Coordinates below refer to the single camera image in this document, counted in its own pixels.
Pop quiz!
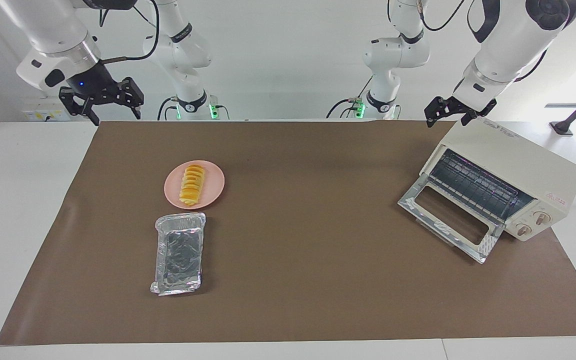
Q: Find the brown table mat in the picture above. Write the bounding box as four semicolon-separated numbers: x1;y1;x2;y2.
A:
0;120;576;347

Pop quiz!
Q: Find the white wall socket box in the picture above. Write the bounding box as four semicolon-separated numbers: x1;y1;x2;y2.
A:
20;102;69;122

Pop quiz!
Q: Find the aluminium foil tray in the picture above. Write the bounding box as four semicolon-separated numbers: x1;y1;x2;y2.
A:
149;212;207;297

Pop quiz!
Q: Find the wire oven rack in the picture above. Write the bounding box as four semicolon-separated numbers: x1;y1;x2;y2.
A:
428;149;534;221

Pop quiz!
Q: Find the glass oven door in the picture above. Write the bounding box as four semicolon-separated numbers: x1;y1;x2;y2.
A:
398;180;506;265

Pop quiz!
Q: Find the black left base cable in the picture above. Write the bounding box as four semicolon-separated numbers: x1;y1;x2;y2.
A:
325;75;374;119

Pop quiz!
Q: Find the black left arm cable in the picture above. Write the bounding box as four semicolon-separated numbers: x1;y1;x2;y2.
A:
415;0;551;84

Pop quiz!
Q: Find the black base cable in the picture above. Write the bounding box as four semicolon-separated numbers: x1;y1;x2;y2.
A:
325;75;374;119
157;96;179;121

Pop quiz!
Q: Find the pink round plate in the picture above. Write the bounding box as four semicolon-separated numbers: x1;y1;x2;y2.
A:
163;160;226;210

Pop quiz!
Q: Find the black right base cable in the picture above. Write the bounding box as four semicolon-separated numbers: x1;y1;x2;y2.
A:
157;96;179;121

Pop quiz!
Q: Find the cream toaster oven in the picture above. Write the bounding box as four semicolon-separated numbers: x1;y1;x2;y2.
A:
419;117;576;242

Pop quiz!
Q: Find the golden ridged bread loaf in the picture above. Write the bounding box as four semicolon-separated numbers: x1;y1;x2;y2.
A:
179;165;206;207

